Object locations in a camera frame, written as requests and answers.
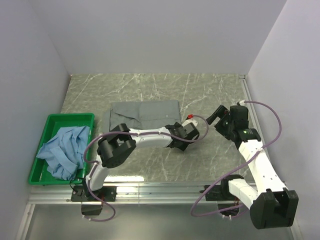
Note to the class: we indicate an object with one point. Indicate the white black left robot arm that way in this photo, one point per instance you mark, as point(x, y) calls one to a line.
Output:
point(116, 146)

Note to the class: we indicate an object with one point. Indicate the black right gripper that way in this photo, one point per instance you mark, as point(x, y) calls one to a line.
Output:
point(223, 113)

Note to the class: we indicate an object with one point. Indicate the aluminium mounting rail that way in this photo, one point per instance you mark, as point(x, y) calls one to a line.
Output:
point(126, 193)

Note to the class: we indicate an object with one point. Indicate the aluminium side rail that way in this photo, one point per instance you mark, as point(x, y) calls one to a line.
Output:
point(247, 97)

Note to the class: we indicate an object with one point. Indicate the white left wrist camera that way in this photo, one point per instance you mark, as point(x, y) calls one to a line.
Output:
point(190, 120)

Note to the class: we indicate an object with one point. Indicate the grey long sleeve shirt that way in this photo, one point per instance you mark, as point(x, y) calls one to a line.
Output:
point(141, 115)

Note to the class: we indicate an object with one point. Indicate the blue long sleeve shirt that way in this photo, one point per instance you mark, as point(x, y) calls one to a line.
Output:
point(64, 153)

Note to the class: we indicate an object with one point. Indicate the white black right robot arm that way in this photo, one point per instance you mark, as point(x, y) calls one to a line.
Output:
point(271, 203)

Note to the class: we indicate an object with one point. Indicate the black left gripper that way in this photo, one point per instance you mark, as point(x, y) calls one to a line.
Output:
point(184, 146)

